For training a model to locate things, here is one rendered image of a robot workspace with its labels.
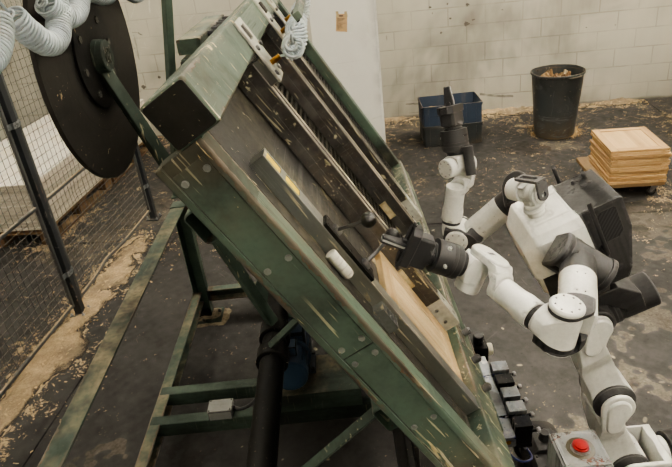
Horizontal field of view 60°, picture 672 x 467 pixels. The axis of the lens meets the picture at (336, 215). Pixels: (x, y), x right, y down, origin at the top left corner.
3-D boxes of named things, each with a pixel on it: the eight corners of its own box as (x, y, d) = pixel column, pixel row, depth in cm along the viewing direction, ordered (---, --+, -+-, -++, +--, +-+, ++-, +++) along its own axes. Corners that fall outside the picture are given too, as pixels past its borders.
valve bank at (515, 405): (546, 482, 179) (551, 424, 169) (500, 486, 179) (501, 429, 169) (501, 370, 224) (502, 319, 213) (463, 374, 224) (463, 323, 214)
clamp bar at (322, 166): (443, 337, 197) (505, 301, 191) (203, 47, 152) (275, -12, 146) (437, 319, 206) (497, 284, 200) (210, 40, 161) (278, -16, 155)
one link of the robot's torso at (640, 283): (646, 289, 192) (631, 248, 185) (667, 312, 181) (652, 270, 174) (565, 323, 198) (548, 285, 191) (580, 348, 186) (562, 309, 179)
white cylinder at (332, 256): (325, 259, 138) (344, 282, 141) (335, 253, 137) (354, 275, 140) (324, 253, 140) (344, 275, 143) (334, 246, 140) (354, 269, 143)
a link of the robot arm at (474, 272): (441, 288, 146) (481, 300, 148) (459, 251, 142) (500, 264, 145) (431, 267, 156) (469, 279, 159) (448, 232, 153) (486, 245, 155)
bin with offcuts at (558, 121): (587, 140, 574) (593, 74, 545) (533, 144, 580) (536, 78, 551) (572, 123, 620) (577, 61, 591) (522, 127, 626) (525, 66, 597)
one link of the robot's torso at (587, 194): (610, 235, 195) (576, 147, 181) (664, 293, 165) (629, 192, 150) (526, 273, 201) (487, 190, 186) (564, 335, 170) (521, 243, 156)
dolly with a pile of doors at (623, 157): (666, 197, 453) (674, 148, 435) (595, 201, 459) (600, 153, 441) (636, 167, 507) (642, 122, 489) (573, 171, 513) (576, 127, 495)
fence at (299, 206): (466, 415, 166) (479, 408, 165) (249, 165, 130) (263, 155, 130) (463, 402, 170) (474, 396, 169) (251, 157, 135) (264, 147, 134)
